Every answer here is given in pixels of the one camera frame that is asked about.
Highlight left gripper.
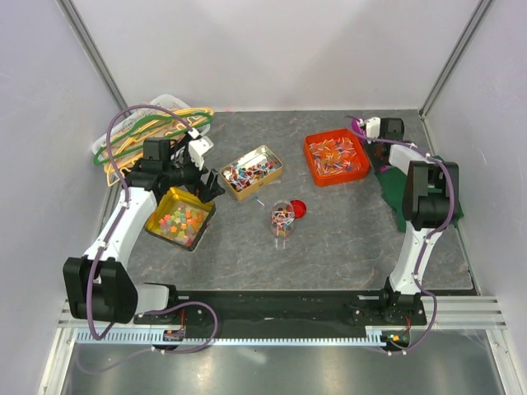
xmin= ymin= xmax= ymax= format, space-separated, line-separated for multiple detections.
xmin=162 ymin=143 xmax=224 ymax=203

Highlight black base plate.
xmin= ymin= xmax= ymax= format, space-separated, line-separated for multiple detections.
xmin=133 ymin=290 xmax=427 ymax=337

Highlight orange wavy clothes hanger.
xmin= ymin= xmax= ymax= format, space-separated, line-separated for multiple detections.
xmin=106 ymin=115 xmax=189 ymax=173

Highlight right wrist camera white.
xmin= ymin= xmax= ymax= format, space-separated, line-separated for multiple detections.
xmin=363 ymin=117 xmax=381 ymax=139

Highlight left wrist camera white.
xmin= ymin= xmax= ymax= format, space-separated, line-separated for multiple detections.
xmin=188 ymin=137 xmax=214 ymax=170

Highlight red jar lid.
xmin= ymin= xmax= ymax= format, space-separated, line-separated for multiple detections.
xmin=290 ymin=199 xmax=307 ymax=219

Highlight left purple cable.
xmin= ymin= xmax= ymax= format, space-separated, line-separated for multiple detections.
xmin=73 ymin=105 xmax=219 ymax=375

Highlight grey cable duct rail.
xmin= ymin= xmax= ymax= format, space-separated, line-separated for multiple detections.
xmin=74 ymin=328 xmax=388 ymax=346

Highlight purple cable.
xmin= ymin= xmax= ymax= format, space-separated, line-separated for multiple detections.
xmin=349 ymin=118 xmax=459 ymax=357
xmin=73 ymin=105 xmax=219 ymax=375

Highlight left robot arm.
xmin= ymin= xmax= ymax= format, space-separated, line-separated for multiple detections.
xmin=63 ymin=137 xmax=225 ymax=323

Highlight purple plastic scoop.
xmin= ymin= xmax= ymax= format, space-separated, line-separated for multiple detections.
xmin=347 ymin=115 xmax=390 ymax=172

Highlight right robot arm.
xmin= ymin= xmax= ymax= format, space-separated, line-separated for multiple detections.
xmin=361 ymin=117 xmax=459 ymax=295

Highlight gold tin lollipops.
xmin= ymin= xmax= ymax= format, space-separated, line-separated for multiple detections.
xmin=220 ymin=145 xmax=283 ymax=201

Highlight gold square tin star candies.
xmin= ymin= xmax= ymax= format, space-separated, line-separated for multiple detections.
xmin=144 ymin=188 xmax=216 ymax=252

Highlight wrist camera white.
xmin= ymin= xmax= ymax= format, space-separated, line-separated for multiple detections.
xmin=188 ymin=137 xmax=214 ymax=170
xmin=363 ymin=117 xmax=381 ymax=139

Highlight loose lollipop on table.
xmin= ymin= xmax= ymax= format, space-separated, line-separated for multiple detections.
xmin=253 ymin=197 xmax=266 ymax=207

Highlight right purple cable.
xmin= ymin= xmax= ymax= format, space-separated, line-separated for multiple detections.
xmin=349 ymin=118 xmax=459 ymax=357

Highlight clear plastic jar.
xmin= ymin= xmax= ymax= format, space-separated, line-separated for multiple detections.
xmin=270 ymin=200 xmax=296 ymax=249

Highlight orange box of lollipops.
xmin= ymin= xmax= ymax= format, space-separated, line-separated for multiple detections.
xmin=303 ymin=128 xmax=370 ymax=187

